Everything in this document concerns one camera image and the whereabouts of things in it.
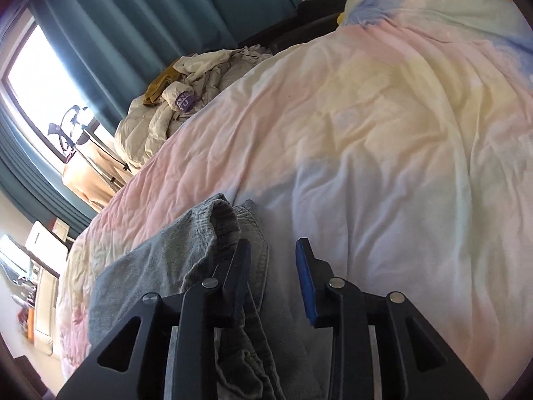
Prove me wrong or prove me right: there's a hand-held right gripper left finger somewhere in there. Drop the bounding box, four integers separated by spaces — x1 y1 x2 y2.
55 238 252 400

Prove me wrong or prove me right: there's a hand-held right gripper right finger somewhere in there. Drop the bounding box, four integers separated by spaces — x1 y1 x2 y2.
295 237 490 400

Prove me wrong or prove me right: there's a grey denim garment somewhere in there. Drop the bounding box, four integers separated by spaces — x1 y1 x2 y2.
87 193 334 400

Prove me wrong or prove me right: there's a pile of light clothes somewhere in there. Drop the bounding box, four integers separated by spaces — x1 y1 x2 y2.
160 48 275 122

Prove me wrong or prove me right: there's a pastel patterned duvet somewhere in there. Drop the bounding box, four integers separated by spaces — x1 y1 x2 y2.
54 0 533 400

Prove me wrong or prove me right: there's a white down jacket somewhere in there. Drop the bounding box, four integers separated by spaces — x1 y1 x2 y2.
114 92 184 170

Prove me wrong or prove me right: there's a peach sweater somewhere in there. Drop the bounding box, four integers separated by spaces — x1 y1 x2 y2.
62 150 122 214

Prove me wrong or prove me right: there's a mustard yellow garment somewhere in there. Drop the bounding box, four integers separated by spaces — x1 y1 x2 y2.
144 62 181 107

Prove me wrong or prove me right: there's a cream dressing table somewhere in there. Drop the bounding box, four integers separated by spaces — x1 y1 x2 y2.
25 258 61 347

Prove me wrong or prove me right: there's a white backed chair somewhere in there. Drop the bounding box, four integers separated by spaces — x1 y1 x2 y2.
25 220 70 276

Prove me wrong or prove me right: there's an orange tray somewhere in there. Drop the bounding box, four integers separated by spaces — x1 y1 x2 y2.
24 306 37 343

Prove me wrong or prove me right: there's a garment steamer stand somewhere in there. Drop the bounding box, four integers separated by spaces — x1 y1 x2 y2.
48 104 131 185

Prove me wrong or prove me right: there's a row of cosmetic bottles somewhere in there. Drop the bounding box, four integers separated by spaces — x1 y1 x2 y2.
0 233 39 301

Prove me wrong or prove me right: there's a narrow teal curtain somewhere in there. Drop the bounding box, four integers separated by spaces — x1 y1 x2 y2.
0 104 99 239

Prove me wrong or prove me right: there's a wide teal curtain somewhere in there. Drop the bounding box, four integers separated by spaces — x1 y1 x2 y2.
29 0 303 135

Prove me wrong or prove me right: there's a black leather sofa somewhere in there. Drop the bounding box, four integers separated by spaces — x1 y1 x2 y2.
258 0 351 53

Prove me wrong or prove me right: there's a window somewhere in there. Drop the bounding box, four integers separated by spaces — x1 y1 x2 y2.
2 10 121 176

